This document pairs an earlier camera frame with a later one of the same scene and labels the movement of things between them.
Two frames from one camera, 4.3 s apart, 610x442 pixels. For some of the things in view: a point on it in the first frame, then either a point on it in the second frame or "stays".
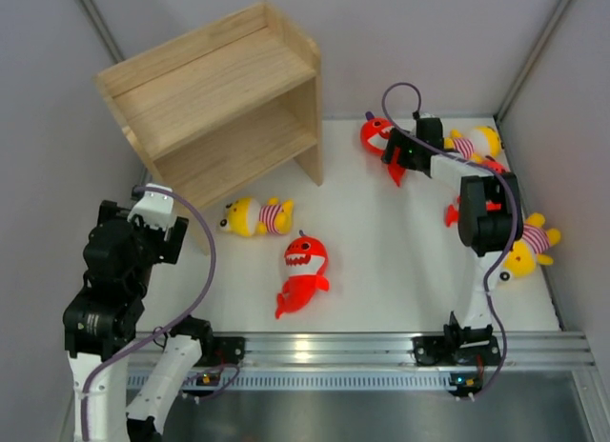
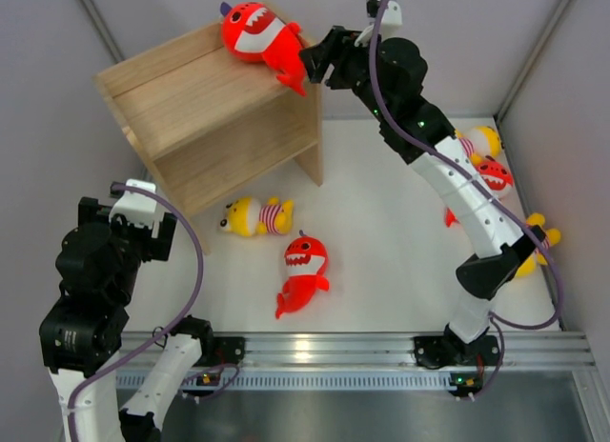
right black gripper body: [409, 149] to [354, 62]
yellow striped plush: [481, 142] stays
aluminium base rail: [373, 351] stays
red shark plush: [306, 258] stays
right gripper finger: [389, 151] to [316, 60]
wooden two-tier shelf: [220, 107] stays
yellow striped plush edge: [526, 251] stays
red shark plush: [375, 135] to [254, 31]
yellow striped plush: [245, 216] stays
